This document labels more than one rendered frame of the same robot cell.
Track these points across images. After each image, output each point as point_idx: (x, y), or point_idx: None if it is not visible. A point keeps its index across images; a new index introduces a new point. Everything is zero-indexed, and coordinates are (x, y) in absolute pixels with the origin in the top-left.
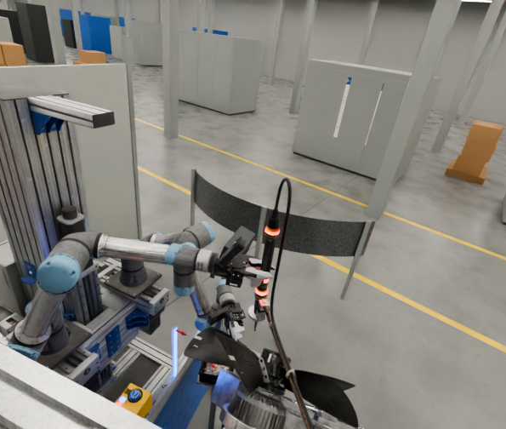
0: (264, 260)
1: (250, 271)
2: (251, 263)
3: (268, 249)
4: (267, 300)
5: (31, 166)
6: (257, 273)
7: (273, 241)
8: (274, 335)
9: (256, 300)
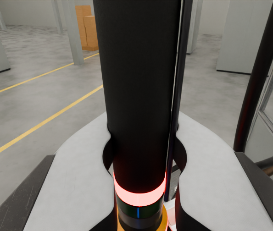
0: (187, 35)
1: (252, 194)
2: (110, 219)
3: None
4: (166, 204)
5: None
6: (227, 148)
7: None
8: None
9: None
